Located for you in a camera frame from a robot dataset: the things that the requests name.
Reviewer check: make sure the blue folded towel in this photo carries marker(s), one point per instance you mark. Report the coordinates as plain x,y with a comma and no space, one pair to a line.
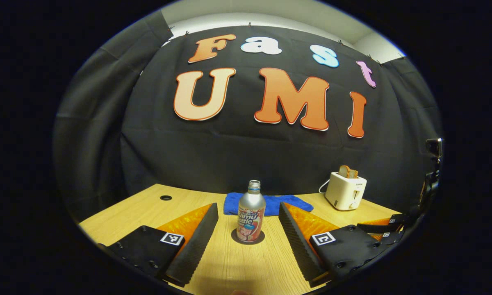
270,205

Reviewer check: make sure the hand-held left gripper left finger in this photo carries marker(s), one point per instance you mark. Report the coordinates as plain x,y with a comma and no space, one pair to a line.
197,246

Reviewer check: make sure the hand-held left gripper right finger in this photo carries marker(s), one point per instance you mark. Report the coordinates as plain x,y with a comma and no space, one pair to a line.
297,241

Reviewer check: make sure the toasted bread slice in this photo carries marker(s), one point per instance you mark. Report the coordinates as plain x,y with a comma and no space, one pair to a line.
354,174
344,171

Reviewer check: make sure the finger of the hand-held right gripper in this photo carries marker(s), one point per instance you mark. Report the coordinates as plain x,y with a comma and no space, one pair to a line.
393,235
397,219

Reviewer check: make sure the silver water bottle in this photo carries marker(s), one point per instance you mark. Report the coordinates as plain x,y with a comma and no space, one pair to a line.
251,205

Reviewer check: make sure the white toaster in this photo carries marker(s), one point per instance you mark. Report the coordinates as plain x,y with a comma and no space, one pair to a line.
344,192

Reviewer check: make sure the dark round coaster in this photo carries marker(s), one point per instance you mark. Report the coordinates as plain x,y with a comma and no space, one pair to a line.
233,237

